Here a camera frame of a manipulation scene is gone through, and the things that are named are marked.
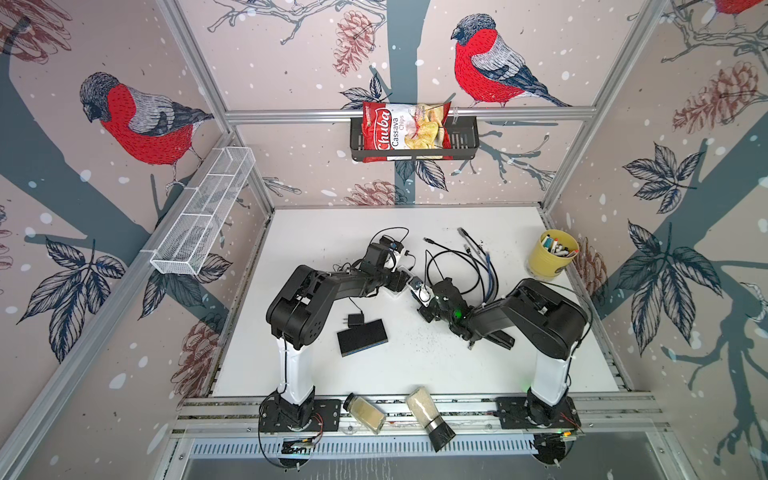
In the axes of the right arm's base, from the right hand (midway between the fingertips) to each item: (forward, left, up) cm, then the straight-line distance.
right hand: (412, 298), depth 95 cm
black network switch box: (-15, +15, +2) cm, 21 cm away
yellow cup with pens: (+11, -44, +10) cm, 47 cm away
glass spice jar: (-33, +12, +4) cm, 36 cm away
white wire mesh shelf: (+7, +57, +33) cm, 66 cm away
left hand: (+5, +3, +3) cm, 6 cm away
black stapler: (-13, -26, +2) cm, 29 cm away
